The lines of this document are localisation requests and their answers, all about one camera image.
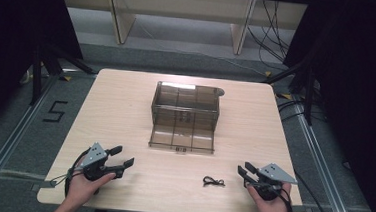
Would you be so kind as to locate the black metal stand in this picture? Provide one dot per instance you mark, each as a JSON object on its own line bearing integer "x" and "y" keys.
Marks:
{"x": 38, "y": 75}
{"x": 308, "y": 94}

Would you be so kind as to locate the person's left hand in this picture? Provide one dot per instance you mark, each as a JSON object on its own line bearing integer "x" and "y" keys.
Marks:
{"x": 81, "y": 188}

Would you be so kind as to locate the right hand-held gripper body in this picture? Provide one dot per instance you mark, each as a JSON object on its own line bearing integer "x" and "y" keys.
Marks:
{"x": 273, "y": 175}

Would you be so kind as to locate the transparent brown storage box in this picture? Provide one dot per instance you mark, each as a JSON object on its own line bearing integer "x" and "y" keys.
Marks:
{"x": 184, "y": 119}

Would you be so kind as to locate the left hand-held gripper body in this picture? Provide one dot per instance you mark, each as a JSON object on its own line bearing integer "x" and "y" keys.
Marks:
{"x": 94, "y": 161}

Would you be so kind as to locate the black curtain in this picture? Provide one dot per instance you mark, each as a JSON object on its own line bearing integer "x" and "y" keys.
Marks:
{"x": 358, "y": 81}
{"x": 16, "y": 40}

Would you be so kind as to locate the beige wooden shelf unit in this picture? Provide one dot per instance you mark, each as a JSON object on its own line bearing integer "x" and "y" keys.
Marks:
{"x": 122, "y": 11}

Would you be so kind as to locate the aluminium floor rail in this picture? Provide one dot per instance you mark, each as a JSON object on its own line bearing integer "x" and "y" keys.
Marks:
{"x": 324, "y": 175}
{"x": 9, "y": 140}

